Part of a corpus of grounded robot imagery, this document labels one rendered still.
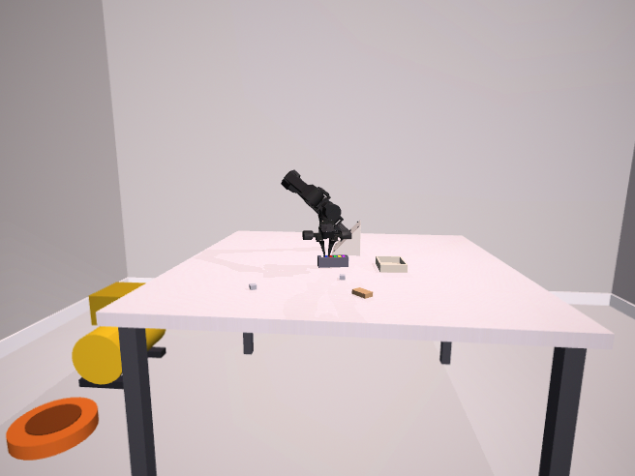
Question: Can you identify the tan rectangular block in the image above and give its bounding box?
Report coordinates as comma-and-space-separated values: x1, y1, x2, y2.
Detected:
351, 287, 373, 299

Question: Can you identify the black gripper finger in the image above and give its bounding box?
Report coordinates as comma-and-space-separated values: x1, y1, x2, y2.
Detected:
316, 239, 325, 257
328, 238, 339, 256

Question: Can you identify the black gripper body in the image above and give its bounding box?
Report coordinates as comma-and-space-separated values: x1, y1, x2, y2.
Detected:
302, 217, 352, 240

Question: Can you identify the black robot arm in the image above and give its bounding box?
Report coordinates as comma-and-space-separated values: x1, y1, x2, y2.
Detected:
281, 169, 348, 239

